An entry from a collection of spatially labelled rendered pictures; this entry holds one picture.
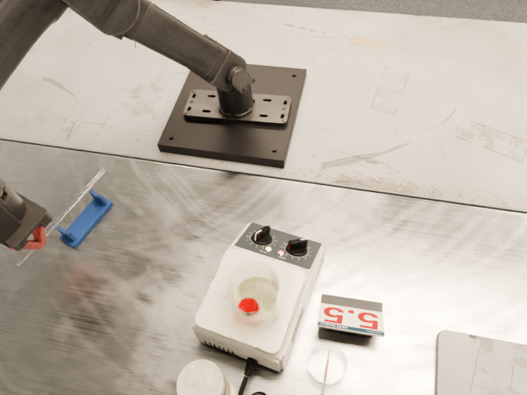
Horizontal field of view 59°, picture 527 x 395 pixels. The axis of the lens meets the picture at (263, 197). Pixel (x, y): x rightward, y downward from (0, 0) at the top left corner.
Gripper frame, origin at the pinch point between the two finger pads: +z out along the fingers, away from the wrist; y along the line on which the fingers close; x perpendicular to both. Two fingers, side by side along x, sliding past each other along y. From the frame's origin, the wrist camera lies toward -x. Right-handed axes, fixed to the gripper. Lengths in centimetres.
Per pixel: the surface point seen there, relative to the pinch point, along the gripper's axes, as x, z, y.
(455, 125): 56, 7, 48
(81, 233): 5.4, 4.9, 1.4
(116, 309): -1.8, 5.8, 14.7
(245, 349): 1.9, -0.6, 36.7
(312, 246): 20.4, 2.5, 36.9
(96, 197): 11.6, 3.3, 0.2
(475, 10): 220, 100, 28
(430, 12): 209, 99, 8
